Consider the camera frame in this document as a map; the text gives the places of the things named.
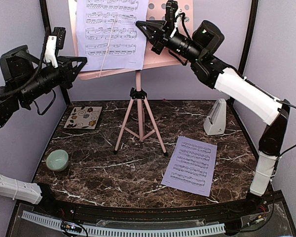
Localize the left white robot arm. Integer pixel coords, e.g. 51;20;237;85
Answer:
0;87;65;215

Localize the black frame post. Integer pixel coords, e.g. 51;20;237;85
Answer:
230;0;259;104
39;0;71;106

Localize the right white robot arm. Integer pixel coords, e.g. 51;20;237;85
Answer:
136;20;290;214

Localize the purple sheet music page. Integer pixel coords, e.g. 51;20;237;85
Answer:
161;136;217;197
75;0;148;72

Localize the white slotted cable duct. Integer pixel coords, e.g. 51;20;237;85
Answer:
21;210;225;237

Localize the sticker sheet card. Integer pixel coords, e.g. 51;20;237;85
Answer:
64;106;102;130

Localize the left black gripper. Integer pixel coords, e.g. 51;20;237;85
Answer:
17;54;86;104

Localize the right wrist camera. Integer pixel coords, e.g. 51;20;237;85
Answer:
192;20;225;54

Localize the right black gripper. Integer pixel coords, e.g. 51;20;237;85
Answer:
137;20;205;63

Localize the pink music stand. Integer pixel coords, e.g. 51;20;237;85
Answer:
68;0;194;157

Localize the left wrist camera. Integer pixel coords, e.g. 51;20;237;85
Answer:
0;45;39;83

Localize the left black frame post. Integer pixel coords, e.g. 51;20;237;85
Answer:
39;0;71;106

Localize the black front rail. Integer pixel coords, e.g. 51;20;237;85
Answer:
11;187;285;223

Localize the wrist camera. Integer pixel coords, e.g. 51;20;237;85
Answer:
0;45;39;83
192;20;225;54

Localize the green ceramic bowl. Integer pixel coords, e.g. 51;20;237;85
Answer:
46;149;69;172

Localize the white metronome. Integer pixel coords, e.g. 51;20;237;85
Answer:
203;99;226;136

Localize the right black frame post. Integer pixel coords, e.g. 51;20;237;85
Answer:
230;0;259;104

